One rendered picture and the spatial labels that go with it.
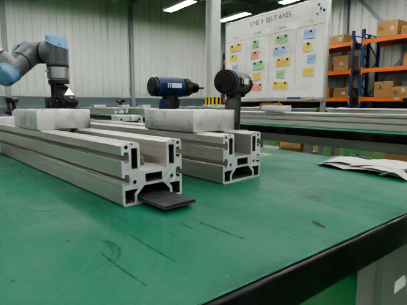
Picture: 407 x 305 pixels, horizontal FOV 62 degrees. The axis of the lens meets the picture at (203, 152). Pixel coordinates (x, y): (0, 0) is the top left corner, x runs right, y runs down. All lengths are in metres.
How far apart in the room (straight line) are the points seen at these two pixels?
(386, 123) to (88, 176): 1.63
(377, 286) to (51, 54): 1.15
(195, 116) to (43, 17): 12.34
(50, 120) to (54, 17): 12.27
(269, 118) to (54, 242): 2.08
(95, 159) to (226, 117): 0.28
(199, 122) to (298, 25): 3.32
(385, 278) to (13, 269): 0.61
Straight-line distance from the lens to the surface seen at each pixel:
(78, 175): 0.59
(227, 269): 0.30
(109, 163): 0.48
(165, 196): 0.47
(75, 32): 13.07
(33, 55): 1.35
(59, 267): 0.32
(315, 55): 3.71
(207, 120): 0.64
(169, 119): 0.67
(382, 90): 10.81
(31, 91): 12.49
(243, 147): 0.63
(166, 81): 1.06
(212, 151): 0.59
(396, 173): 0.71
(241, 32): 4.47
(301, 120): 2.20
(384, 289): 0.75
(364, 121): 2.00
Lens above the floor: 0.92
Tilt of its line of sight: 8 degrees down
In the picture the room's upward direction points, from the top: straight up
